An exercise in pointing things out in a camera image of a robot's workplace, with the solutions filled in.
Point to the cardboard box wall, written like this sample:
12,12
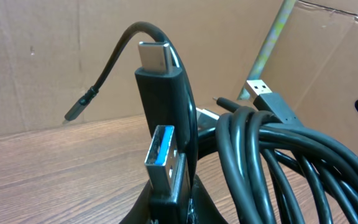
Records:
51,52

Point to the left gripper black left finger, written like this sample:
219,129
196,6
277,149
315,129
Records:
140,213

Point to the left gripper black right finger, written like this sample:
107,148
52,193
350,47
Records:
202,207

